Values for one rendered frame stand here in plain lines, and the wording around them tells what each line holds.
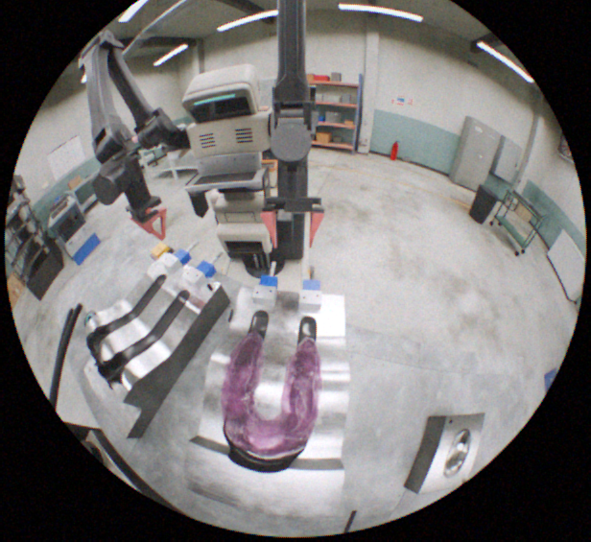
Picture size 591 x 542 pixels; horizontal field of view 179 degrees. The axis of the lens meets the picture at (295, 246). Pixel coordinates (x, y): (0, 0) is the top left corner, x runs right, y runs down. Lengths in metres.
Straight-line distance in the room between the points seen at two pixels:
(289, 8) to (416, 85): 5.33
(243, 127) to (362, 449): 0.87
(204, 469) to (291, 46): 0.70
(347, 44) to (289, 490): 6.04
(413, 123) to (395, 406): 5.50
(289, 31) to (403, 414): 0.78
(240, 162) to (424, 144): 5.38
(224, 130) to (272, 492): 0.83
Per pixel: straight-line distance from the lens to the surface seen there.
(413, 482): 0.56
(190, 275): 0.48
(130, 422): 0.56
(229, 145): 0.63
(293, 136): 0.27
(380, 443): 0.51
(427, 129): 5.67
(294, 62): 0.36
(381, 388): 0.49
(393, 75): 5.56
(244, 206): 0.71
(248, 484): 0.39
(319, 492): 0.39
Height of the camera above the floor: 1.25
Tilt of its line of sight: 44 degrees down
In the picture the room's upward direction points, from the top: straight up
